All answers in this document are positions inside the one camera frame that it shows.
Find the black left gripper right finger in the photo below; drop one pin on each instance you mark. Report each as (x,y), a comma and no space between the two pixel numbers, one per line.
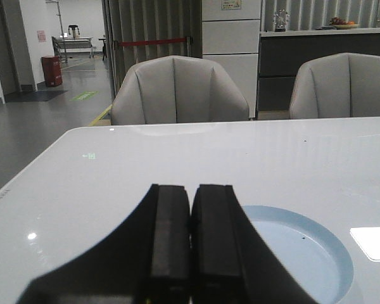
(231,263)

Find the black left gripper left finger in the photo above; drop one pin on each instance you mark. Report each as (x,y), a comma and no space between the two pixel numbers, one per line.
(144,260)

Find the light blue round plate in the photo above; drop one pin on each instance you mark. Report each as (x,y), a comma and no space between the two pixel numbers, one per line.
(315,257)

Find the left grey upholstered chair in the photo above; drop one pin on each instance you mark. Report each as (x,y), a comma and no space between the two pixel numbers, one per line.
(178,89)

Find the grey upholstered chair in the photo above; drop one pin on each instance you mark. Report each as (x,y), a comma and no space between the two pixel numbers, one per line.
(342,85)
(178,89)

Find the right grey upholstered chair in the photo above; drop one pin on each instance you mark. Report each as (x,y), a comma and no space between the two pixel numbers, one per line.
(342,85)

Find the dark grey counter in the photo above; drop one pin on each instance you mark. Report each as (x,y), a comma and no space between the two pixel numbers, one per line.
(281,54)

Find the red bin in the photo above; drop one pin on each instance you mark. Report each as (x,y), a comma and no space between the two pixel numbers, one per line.
(52,71)

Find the red retractable barrier belt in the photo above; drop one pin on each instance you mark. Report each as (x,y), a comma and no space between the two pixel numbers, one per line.
(186,39)

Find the distant metal table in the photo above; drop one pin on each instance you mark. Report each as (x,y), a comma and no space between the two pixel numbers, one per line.
(61,45)

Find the white drawer cabinet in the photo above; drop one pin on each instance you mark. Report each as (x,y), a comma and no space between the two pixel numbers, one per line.
(230,36)

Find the silver ornament on counter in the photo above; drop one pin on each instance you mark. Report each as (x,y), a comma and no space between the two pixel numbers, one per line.
(281,18)

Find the fruit bowl on counter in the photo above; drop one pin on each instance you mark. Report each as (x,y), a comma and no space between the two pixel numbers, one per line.
(342,24)

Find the pink wall notice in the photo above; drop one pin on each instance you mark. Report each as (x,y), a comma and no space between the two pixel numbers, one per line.
(41,36)

